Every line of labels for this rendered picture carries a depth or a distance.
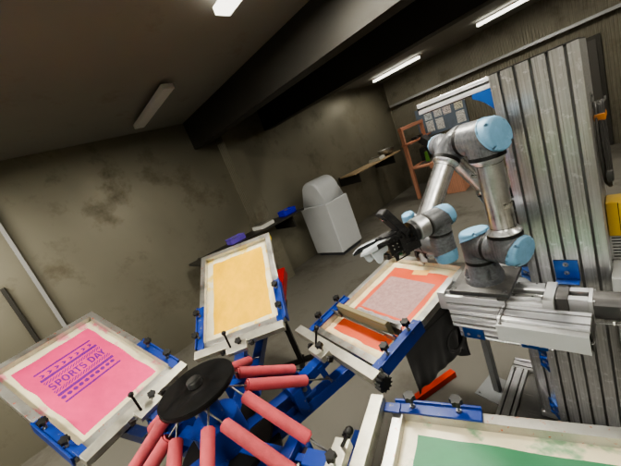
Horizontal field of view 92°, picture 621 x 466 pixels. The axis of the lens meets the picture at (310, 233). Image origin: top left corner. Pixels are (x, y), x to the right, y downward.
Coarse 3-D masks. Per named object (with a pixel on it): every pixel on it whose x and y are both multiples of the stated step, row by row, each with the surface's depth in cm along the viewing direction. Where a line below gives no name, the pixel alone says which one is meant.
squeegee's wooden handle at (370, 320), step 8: (344, 304) 177; (344, 312) 176; (352, 312) 167; (360, 312) 163; (360, 320) 164; (368, 320) 157; (376, 320) 151; (384, 320) 148; (376, 328) 155; (384, 328) 147; (392, 328) 148
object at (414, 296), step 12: (420, 276) 182; (432, 276) 176; (444, 276) 171; (408, 288) 178; (420, 288) 172; (432, 288) 167; (396, 300) 173; (408, 300) 168; (420, 300) 163; (384, 312) 170; (396, 312) 165; (408, 312) 160; (360, 336) 162; (372, 336) 158; (384, 336) 154; (396, 336) 150; (372, 348) 150
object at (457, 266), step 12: (384, 264) 207; (420, 264) 192; (432, 264) 183; (444, 264) 175; (456, 264) 170; (372, 276) 202; (456, 276) 161; (360, 288) 196; (348, 300) 192; (432, 300) 154; (432, 312) 150; (324, 324) 182; (324, 336) 172; (348, 348) 154; (372, 360) 139
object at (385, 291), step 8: (392, 272) 202; (400, 272) 197; (408, 272) 192; (384, 280) 197; (392, 280) 193; (400, 280) 189; (408, 280) 185; (376, 288) 194; (384, 288) 189; (392, 288) 185; (400, 288) 181; (368, 296) 191; (376, 296) 187; (384, 296) 183; (392, 296) 179; (360, 304) 187; (368, 304) 183; (376, 304) 179; (384, 304) 176; (376, 312) 173; (344, 320) 181; (336, 328) 178; (344, 328) 175; (352, 328) 171; (360, 328) 168; (352, 336) 166
